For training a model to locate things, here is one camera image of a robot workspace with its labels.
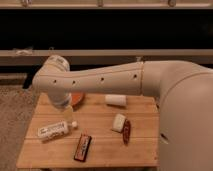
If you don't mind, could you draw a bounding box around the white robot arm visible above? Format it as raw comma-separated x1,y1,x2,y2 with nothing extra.
33,55,213,171

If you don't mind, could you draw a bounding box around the dark red candy bar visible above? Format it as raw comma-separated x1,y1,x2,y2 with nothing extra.
74,134,92,162

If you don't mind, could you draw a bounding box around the white paper cup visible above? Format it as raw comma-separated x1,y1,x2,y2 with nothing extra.
105,94,127,107

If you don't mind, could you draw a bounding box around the white plastic bottle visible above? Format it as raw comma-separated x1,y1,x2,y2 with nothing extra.
37,121,78,141

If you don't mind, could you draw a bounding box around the white horizontal rail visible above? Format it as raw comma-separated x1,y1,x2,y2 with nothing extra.
0,49,213,66

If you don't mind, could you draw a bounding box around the wooden table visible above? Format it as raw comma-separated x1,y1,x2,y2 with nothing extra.
17,94,158,169

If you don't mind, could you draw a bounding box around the orange bowl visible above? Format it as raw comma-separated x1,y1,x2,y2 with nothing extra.
71,93,84,106

